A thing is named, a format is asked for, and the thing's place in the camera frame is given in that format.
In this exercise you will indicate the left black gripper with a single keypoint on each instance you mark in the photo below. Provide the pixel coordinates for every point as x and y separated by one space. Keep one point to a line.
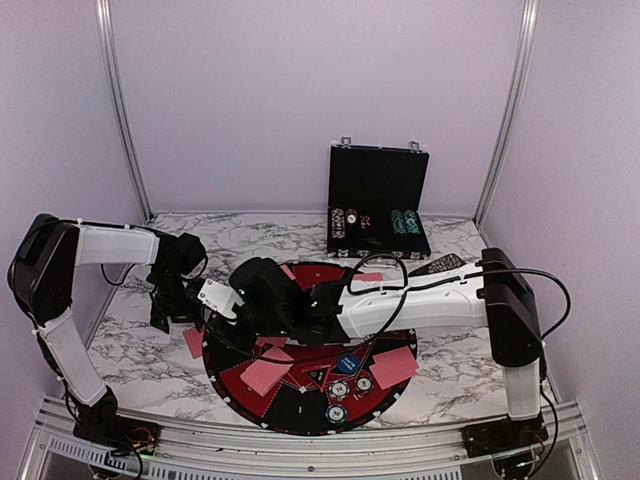
192 312

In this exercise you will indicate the dealt cards seat four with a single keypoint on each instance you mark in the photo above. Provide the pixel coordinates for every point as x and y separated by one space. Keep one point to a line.
271 341

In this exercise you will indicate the red playing card deck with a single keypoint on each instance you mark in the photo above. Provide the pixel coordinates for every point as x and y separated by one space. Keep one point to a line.
194 341

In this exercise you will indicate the dealt cards seat five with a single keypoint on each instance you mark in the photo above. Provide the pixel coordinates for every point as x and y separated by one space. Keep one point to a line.
285 268

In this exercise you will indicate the dealt cards seat seven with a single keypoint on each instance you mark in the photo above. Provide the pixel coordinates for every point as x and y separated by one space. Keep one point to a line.
368 277

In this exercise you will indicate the dealt cards seat two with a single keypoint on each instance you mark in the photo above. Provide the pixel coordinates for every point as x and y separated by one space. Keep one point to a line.
263 374

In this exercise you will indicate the white chip stack seat ten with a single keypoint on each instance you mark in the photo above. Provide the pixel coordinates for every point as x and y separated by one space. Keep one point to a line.
338 391

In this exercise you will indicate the red chip stack seat ten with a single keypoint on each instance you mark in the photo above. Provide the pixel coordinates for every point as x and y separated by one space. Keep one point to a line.
363 387

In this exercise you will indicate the dealt red playing cards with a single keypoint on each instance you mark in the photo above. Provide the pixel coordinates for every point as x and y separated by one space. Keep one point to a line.
393 367

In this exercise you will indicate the blue chip stack seat one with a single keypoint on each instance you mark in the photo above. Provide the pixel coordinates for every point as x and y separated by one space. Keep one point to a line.
336 414

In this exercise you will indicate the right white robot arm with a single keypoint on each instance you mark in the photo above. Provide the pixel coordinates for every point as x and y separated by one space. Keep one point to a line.
490 293

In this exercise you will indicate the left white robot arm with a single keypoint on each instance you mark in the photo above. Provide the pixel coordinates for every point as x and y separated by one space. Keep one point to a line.
41 278

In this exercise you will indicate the blue blind button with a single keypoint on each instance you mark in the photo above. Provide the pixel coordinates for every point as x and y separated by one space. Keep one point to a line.
348 364

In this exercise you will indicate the round red black poker mat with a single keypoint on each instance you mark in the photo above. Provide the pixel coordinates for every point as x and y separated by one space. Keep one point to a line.
297 403

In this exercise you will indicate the white chips row in case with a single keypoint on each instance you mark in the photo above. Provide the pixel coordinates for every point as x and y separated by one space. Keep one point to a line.
337 228

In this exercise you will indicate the red dice in case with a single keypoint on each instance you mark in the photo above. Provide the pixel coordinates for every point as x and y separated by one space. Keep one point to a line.
365 221

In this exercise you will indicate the green chips row in case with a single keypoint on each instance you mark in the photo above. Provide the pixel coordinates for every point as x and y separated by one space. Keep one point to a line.
405 222

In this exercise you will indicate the black poker chip case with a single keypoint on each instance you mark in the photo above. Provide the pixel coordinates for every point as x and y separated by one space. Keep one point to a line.
373 181

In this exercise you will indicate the black floral square plate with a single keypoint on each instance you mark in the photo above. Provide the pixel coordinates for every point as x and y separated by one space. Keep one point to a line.
445 263

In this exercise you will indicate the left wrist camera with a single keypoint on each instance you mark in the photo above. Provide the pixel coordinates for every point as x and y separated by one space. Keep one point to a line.
192 254

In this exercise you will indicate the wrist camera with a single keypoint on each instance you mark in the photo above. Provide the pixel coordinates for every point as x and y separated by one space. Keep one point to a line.
192 254
256 285

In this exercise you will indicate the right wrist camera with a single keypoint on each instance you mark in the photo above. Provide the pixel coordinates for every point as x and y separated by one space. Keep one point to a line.
256 285

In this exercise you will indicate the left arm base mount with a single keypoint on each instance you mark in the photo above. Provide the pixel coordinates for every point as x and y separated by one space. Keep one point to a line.
102 424

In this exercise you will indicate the aluminium front rail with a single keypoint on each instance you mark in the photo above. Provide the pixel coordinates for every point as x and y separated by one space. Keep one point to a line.
189 449

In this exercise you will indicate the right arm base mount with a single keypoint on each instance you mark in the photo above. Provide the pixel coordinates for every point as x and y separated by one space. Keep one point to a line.
503 435

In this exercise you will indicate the left aluminium corner post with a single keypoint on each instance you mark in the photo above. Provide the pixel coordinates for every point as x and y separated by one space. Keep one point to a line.
108 45

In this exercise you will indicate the aluminium corner post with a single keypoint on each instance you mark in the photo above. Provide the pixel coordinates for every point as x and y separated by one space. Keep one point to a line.
515 93
108 45

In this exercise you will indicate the right aluminium corner post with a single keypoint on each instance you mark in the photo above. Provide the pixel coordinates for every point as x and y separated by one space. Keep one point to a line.
515 93

